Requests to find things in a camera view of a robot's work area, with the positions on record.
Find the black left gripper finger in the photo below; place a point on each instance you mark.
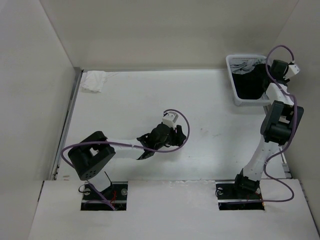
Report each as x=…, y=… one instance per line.
x=179, y=135
x=178, y=140

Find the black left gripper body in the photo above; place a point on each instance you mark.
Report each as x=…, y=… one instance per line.
x=160, y=145

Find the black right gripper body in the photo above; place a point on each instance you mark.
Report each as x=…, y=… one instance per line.
x=283, y=79

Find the black tank top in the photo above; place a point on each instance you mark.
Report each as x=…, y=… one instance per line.
x=250, y=85

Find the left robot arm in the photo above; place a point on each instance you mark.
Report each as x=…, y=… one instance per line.
x=90, y=157

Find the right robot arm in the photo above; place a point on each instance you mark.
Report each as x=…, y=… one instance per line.
x=279, y=125

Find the grey tank top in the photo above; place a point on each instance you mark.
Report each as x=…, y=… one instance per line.
x=244, y=66

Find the white folded tank top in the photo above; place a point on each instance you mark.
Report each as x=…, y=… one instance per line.
x=94, y=81

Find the white plastic laundry basket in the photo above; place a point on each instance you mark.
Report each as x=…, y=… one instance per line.
x=238, y=101

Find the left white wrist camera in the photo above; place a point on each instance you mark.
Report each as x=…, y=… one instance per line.
x=169, y=119

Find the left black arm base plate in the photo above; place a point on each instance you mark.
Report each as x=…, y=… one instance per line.
x=116, y=194

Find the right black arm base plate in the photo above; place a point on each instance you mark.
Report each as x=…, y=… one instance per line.
x=230, y=199

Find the metal table edge rail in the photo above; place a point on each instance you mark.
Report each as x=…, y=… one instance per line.
x=66, y=123

